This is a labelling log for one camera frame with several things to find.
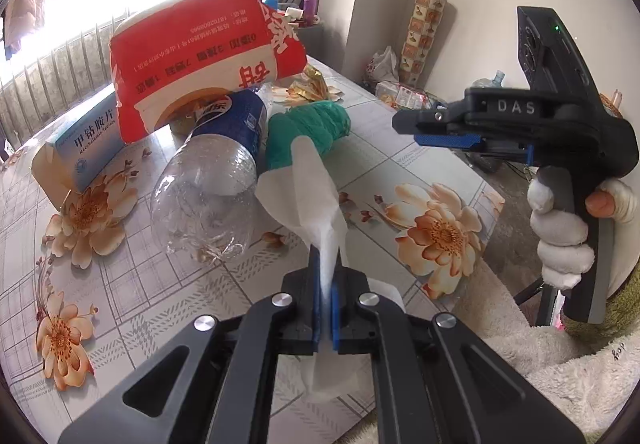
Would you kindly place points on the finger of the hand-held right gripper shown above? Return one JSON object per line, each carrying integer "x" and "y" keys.
{"x": 425, "y": 120}
{"x": 445, "y": 140}

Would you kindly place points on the person's right hand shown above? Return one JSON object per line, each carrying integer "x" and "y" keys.
{"x": 557, "y": 234}

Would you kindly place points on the red and white paper bag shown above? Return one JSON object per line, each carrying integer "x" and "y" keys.
{"x": 200, "y": 49}

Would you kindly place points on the blue detergent bottle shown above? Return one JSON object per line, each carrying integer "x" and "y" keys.
{"x": 271, "y": 1}

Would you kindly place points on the white and blue medicine box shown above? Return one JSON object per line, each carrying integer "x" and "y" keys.
{"x": 90, "y": 144}

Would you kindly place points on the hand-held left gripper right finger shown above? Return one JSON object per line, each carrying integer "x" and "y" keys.
{"x": 400, "y": 339}

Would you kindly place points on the clear bottle with blue label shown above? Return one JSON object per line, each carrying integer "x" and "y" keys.
{"x": 210, "y": 184}

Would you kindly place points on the golden foil wrapper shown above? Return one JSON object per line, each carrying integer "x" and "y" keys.
{"x": 312, "y": 86}

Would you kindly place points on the white plastic bag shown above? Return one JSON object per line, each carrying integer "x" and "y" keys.
{"x": 385, "y": 66}

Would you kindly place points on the white fleece blanket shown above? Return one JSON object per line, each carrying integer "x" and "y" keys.
{"x": 550, "y": 374}

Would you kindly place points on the floral plastic tablecloth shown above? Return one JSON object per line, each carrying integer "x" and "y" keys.
{"x": 150, "y": 314}

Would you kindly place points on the green knitted cloth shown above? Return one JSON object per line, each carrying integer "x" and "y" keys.
{"x": 315, "y": 124}

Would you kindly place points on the metal window railing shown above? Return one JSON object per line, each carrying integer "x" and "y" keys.
{"x": 50, "y": 84}

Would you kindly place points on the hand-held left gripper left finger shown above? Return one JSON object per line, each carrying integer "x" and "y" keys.
{"x": 250, "y": 339}

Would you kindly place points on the pile of food packets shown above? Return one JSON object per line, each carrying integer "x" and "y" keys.
{"x": 405, "y": 96}

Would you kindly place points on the patterned paper roll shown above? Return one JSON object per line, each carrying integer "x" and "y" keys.
{"x": 422, "y": 34}

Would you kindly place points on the white paper tissue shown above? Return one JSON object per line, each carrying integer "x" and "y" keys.
{"x": 315, "y": 194}

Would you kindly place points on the purple cup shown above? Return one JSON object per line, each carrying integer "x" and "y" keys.
{"x": 310, "y": 10}

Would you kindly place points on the large blue water jug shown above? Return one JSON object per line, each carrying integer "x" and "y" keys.
{"x": 492, "y": 80}

